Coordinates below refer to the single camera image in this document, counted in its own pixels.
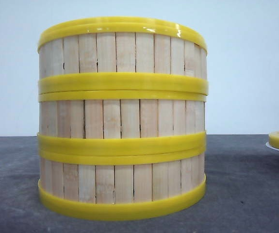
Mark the front bamboo steamer basket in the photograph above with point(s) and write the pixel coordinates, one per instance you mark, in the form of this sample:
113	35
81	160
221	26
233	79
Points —
118	193

